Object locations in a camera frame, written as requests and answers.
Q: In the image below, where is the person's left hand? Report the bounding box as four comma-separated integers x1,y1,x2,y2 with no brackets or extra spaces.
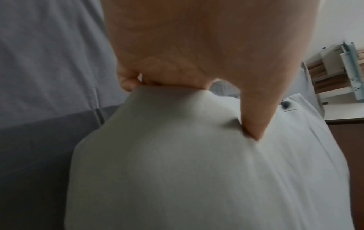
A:
100,0,323,141

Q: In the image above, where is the grey pillowcase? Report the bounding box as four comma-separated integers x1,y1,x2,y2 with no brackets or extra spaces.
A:
64,78,356,230

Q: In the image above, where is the dark grey bed sheet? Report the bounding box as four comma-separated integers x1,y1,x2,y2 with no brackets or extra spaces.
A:
0,0,129,230

